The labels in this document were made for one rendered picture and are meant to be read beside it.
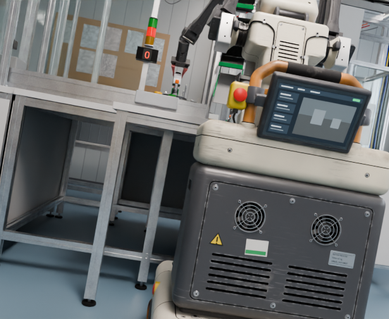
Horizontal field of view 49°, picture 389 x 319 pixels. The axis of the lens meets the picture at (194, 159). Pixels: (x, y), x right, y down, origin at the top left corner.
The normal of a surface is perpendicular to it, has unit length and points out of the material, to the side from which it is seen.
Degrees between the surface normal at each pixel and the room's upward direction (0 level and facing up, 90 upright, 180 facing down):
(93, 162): 90
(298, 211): 90
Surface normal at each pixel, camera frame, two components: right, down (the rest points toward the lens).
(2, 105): 0.08, 0.04
